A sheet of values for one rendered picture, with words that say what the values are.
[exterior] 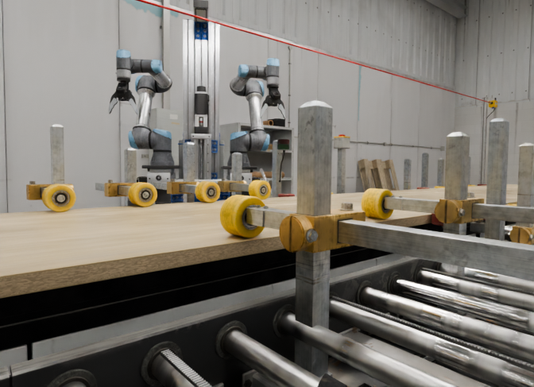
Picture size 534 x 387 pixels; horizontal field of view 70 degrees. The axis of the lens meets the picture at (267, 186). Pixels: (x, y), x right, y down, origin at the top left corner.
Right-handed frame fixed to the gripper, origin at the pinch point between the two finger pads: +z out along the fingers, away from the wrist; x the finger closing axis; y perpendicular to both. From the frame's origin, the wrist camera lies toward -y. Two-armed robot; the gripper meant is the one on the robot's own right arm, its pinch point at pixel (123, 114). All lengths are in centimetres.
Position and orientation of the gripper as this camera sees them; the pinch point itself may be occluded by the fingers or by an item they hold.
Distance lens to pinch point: 227.5
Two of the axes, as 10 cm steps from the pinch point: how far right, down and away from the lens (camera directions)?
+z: -0.1, 10.0, 0.5
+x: -9.9, 0.0, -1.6
